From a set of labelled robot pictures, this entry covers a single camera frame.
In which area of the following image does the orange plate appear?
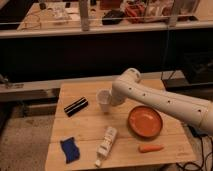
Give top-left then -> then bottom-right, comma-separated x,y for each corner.
128,106 -> 163,138

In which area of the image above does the blue cloth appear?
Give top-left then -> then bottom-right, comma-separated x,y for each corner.
60,137 -> 80,164

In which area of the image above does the black rectangular box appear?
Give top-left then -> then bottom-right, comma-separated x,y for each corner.
64,97 -> 88,117

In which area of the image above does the white tube bottle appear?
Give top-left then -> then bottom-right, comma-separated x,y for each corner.
95,127 -> 118,167

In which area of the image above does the orange carrot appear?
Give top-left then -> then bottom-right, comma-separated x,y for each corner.
138,145 -> 164,153

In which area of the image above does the grey metal post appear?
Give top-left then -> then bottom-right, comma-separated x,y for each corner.
79,0 -> 90,31

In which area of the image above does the black power adapter box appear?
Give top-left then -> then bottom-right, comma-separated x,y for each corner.
189,126 -> 206,137

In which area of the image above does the wooden table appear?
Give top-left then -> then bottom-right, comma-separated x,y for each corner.
45,81 -> 196,171

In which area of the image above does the black cable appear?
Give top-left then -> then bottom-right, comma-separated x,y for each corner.
175,133 -> 213,171

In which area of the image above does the black bag on bench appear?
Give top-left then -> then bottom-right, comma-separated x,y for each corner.
102,10 -> 124,25

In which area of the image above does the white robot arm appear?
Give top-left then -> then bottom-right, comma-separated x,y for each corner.
110,68 -> 213,136

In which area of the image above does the red object on bench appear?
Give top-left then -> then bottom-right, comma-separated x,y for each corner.
125,4 -> 145,23

